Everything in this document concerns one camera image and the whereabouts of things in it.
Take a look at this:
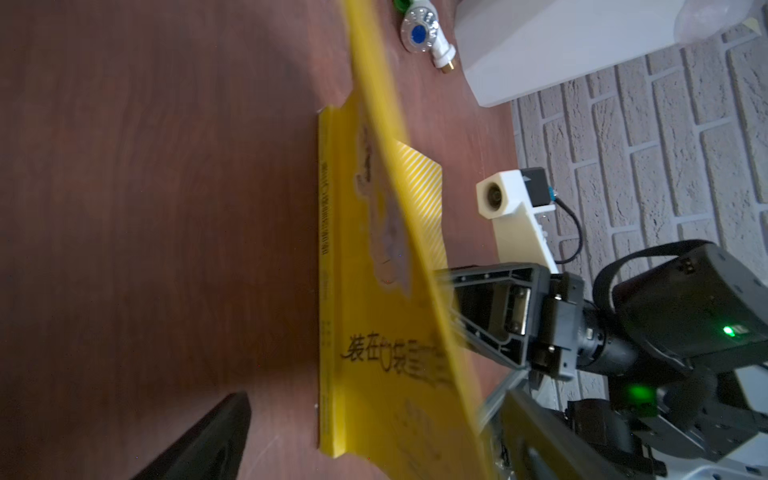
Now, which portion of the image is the pink plastic bin liner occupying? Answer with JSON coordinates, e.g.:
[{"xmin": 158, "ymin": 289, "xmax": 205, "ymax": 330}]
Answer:
[{"xmin": 674, "ymin": 0, "xmax": 765, "ymax": 45}]

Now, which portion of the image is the green white toy faucet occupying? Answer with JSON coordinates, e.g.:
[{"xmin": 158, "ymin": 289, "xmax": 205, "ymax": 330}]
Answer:
[{"xmin": 393, "ymin": 0, "xmax": 457, "ymax": 73}]

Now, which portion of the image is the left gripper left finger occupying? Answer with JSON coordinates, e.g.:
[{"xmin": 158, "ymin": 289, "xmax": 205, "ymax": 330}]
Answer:
[{"xmin": 134, "ymin": 391, "xmax": 251, "ymax": 479}]

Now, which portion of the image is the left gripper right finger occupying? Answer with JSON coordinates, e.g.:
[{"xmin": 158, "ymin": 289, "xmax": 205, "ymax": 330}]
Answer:
[{"xmin": 500, "ymin": 390, "xmax": 624, "ymax": 480}]

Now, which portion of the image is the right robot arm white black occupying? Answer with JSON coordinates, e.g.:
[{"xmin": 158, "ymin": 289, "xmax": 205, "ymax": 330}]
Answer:
[{"xmin": 438, "ymin": 240, "xmax": 767, "ymax": 479}]

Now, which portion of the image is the white trash bin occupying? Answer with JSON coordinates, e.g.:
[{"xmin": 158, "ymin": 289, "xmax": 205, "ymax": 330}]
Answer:
[{"xmin": 454, "ymin": 0, "xmax": 683, "ymax": 107}]

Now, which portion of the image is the aluminium frame rail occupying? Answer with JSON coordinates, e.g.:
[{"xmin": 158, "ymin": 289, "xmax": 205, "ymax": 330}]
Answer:
[{"xmin": 477, "ymin": 369, "xmax": 530, "ymax": 430}]

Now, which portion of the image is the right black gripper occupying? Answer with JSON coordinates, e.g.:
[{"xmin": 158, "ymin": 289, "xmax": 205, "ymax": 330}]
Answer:
[{"xmin": 435, "ymin": 263, "xmax": 644, "ymax": 381}]

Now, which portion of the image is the yellow children's book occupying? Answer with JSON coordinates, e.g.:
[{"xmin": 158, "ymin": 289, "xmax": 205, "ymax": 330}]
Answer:
[{"xmin": 318, "ymin": 1, "xmax": 494, "ymax": 479}]

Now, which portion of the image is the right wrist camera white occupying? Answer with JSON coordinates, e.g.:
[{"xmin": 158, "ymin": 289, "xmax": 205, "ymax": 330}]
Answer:
[{"xmin": 476, "ymin": 169, "xmax": 559, "ymax": 273}]

